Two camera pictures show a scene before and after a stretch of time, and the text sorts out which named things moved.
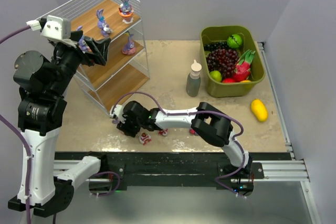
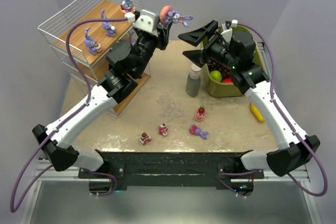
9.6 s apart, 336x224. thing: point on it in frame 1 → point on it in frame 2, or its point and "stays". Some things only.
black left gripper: x=85 y=51 → x=159 y=36
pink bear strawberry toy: x=163 y=132 stays
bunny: x=116 y=121 → x=167 y=14
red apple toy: x=229 y=80 stays
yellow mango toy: x=259 y=110 stays
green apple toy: x=216 y=75 stays
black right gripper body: x=128 y=123 → x=206 y=49
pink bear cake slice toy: x=144 y=137 stays
